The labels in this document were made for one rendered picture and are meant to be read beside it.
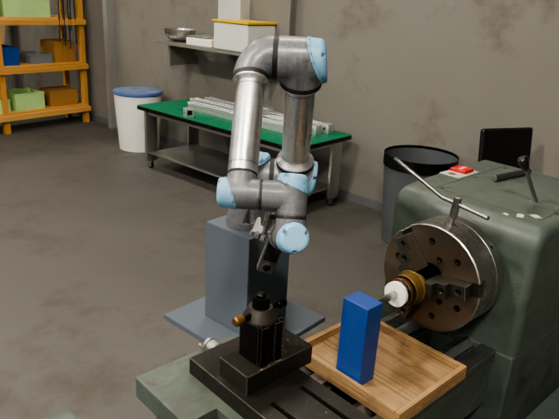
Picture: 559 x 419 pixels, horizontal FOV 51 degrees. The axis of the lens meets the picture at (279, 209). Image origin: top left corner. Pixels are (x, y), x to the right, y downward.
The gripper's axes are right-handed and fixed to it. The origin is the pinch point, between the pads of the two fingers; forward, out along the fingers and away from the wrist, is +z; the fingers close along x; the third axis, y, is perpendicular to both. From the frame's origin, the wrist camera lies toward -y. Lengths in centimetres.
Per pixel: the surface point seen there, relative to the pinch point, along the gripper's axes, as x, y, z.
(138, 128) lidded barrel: 73, 76, 513
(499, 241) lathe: -60, 17, -22
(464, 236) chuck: -48, 15, -25
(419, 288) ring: -38.8, -1.8, -25.2
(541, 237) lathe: -67, 20, -30
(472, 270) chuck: -50, 7, -29
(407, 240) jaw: -35.5, 10.0, -17.2
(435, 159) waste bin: -171, 94, 265
